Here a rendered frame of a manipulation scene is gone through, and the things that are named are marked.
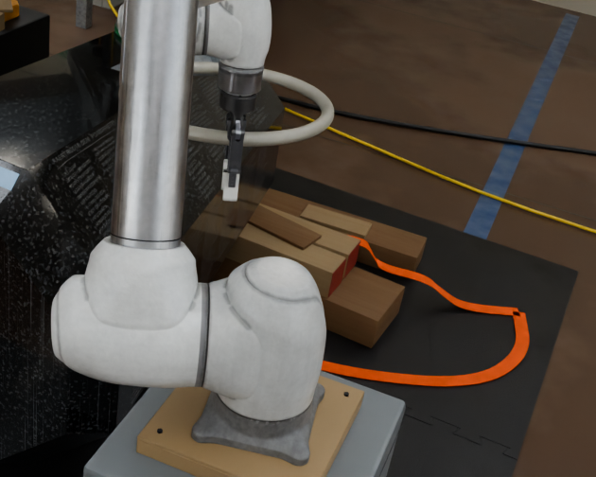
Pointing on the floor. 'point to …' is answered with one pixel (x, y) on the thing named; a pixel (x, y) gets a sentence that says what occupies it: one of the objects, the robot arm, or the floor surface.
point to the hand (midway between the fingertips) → (230, 181)
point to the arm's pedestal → (152, 399)
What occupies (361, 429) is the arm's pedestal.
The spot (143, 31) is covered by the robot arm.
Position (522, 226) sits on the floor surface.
